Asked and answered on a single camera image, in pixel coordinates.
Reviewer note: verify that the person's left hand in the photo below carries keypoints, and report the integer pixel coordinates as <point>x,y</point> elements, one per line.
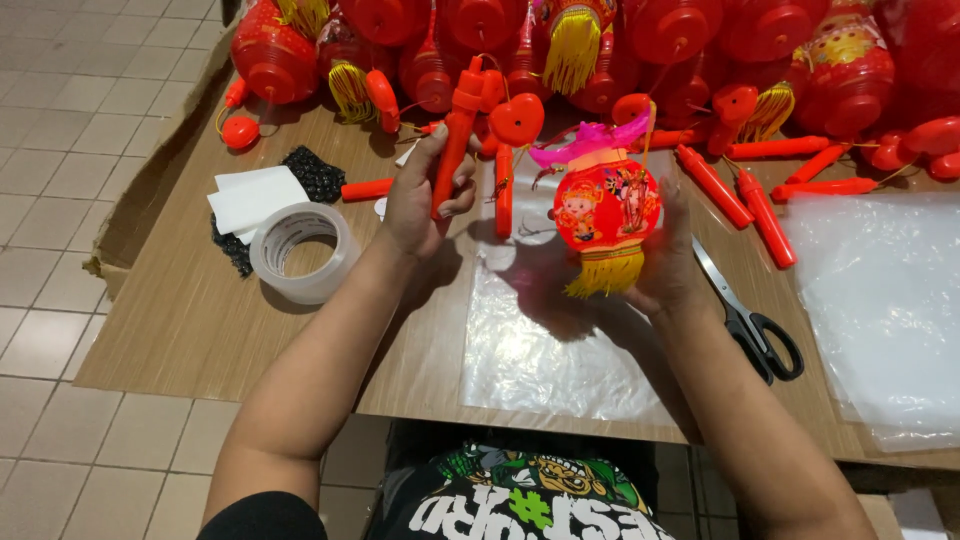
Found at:
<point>412,210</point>

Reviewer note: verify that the person's right hand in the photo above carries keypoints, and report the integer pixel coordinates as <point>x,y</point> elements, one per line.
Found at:
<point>671,270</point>

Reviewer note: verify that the person's right fingers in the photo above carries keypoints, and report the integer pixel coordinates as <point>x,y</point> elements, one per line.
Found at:
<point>667,202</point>

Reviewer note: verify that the red printed lantern yellow tassel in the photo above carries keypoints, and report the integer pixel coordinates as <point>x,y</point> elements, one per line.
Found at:
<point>604,210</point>

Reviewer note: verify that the red heart-shaped plastic hanger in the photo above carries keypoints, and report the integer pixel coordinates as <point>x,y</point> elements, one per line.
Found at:
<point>630,109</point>
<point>240,133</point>
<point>517,120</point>

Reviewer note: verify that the pile of red lanterns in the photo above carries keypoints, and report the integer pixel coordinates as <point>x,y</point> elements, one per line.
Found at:
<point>675,30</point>

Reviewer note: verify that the clear plastic bag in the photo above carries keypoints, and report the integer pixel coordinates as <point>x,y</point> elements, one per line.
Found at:
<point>540,360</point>

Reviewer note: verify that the stack of clear plastic bags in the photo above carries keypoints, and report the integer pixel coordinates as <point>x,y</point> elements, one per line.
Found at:
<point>877,300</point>

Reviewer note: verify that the black printed shirt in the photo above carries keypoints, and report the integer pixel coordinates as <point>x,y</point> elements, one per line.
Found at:
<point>517,495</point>

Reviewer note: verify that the clear packing tape roll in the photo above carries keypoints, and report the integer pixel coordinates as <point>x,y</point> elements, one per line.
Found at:
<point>270,262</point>

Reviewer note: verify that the white paper sheets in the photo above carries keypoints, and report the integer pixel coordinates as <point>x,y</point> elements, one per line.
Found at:
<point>251,199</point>

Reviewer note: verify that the brown cardboard sheet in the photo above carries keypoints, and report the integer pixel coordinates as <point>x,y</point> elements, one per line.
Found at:
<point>142,202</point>

